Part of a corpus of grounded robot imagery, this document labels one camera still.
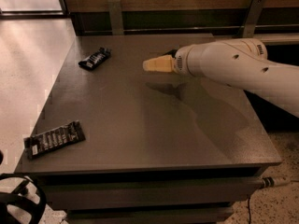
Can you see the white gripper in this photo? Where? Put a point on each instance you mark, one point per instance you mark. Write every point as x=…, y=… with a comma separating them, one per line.
x=182, y=61

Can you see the green and yellow sponge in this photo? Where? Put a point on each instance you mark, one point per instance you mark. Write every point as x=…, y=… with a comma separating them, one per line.
x=172, y=52

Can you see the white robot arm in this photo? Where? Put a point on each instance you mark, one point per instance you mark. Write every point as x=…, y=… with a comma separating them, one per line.
x=240, y=63

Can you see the black rxbar chocolate wrapper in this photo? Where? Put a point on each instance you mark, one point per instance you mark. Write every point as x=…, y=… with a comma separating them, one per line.
x=46, y=142

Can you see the small black snack bar wrapper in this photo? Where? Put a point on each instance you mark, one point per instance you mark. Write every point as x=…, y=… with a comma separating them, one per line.
x=94, y=60

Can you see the grey drawer cabinet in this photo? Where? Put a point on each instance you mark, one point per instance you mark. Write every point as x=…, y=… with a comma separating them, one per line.
x=158, y=148

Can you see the black chair base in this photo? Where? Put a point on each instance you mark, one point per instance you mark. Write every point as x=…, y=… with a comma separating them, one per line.
x=17, y=197

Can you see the left metal bracket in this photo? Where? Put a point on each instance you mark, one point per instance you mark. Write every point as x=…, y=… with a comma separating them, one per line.
x=115, y=14

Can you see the metal bracket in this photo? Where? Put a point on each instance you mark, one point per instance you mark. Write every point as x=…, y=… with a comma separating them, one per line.
x=115, y=14
x=253, y=14

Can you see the right metal bracket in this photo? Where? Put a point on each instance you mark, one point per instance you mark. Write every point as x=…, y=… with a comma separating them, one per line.
x=253, y=14

